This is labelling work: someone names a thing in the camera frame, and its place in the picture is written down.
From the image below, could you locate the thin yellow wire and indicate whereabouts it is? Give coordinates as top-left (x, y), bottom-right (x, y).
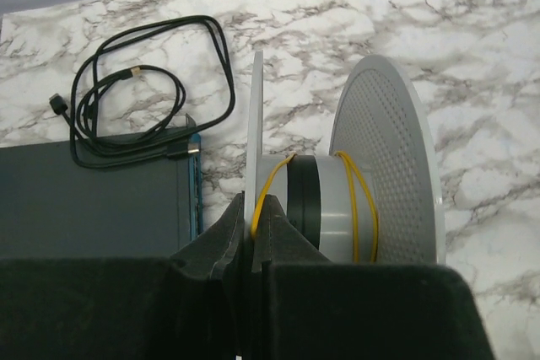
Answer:
top-left (249, 149), bottom-right (380, 264)

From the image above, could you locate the black coiled cable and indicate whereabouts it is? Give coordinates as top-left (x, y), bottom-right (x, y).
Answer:
top-left (48, 15), bottom-right (237, 170)

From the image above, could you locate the dark notebook blue spine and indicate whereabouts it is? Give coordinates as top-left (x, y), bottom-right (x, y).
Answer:
top-left (1, 134), bottom-right (203, 259)

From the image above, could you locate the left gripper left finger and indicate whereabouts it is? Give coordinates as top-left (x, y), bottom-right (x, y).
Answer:
top-left (1, 195), bottom-right (244, 359)

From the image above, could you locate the grey plastic cable spool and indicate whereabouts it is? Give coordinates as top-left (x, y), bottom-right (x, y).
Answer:
top-left (244, 51), bottom-right (446, 264)

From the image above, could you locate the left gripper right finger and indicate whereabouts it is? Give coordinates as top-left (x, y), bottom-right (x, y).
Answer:
top-left (251, 196), bottom-right (494, 359)

